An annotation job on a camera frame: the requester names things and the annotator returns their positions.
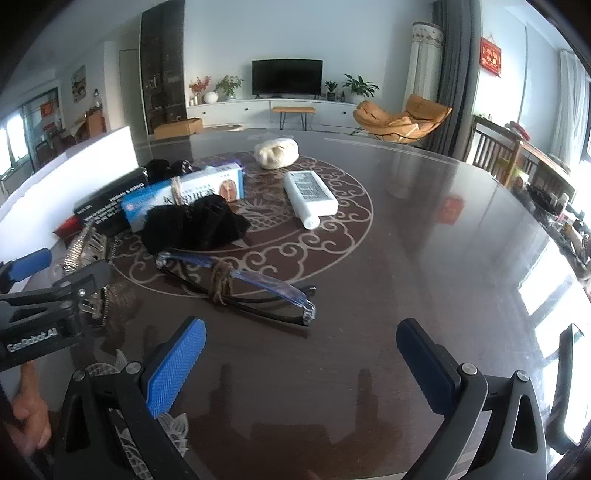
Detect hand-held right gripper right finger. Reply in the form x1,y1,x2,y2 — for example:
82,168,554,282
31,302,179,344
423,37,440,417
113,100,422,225
396,318,550,480

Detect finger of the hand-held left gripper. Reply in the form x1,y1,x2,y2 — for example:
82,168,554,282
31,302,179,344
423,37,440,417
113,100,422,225
0,248,53,292
0,259,112,317

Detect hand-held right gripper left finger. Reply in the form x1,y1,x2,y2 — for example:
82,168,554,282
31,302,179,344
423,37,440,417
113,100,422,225
53,316,208,480

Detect silver metal hair clip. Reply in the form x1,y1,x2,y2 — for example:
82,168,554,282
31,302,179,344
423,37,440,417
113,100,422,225
59,226,116,320

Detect blue framed glasses with twine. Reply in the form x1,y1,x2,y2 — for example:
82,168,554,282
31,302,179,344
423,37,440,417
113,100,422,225
156,251,318,328

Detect white storage box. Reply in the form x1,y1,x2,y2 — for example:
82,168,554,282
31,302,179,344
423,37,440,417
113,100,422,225
0,126,140,278

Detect black fuzzy cloth bundle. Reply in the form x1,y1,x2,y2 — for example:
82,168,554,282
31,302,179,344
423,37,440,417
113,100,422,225
140,194,251,256

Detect blue and white carton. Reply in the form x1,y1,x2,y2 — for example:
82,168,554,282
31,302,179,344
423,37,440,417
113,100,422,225
121,162,245,232

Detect dark patterned desktop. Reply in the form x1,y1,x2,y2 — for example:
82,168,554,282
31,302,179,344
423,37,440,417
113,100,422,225
0,127,591,480

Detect person's left hand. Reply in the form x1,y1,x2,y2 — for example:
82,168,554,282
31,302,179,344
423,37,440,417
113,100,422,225
11,362,52,452

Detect small red package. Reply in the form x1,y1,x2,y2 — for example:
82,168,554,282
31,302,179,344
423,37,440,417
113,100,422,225
52,218,84,238

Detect black rectangular box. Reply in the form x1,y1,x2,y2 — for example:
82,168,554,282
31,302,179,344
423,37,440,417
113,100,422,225
73,167,149,232

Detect brown wooden cabinet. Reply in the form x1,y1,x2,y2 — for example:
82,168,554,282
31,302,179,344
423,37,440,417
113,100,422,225
69,108,108,141

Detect cardboard box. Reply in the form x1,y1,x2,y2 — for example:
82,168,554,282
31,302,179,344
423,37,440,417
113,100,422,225
153,117,204,140

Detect white plastic bottle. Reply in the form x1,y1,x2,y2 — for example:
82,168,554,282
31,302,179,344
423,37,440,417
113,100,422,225
283,170,339,230

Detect cluttered wooden side table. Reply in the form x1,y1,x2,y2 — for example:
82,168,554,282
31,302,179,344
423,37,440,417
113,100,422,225
508,120,591,268

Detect white television cabinet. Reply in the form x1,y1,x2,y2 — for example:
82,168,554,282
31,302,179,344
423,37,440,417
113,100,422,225
186,98,370,132

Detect tall dark display shelf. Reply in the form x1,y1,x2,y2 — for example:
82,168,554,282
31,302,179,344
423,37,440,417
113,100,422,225
140,4,188,136

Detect dark wooden chair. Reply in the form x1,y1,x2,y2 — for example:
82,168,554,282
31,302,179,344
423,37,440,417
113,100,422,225
468,115,541,185

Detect red flower bouquet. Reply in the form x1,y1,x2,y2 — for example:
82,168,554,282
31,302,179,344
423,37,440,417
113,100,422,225
189,76,212,106

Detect beige wrapped bundle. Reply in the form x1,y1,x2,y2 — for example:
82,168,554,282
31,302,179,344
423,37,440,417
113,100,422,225
254,137,299,169

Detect leafy green potted plant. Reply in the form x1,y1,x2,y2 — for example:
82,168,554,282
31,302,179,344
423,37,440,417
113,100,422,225
215,75,244,101

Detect orange lounge chair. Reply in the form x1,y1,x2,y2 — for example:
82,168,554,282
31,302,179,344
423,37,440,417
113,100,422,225
353,94,453,144

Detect small wooden bench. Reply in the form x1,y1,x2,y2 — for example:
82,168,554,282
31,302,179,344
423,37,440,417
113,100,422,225
271,106,317,131

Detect large green potted plant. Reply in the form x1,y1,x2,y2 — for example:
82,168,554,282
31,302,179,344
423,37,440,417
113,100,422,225
342,74,380,104

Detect black flat television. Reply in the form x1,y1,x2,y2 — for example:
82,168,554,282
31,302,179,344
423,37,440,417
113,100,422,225
252,59,324,99

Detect white sheer curtain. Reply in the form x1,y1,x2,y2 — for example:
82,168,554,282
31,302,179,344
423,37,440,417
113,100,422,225
551,48,591,167

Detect grey curtain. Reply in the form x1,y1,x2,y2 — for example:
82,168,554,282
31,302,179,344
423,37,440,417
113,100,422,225
431,0,483,162

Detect white covered standing air conditioner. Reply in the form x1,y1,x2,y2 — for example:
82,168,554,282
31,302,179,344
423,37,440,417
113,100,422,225
401,21,446,116

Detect framed wall picture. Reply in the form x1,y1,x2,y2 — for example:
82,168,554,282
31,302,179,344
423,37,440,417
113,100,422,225
71,65,88,102

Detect red wall hanging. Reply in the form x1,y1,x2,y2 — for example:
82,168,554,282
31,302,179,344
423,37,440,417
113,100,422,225
479,37,503,78

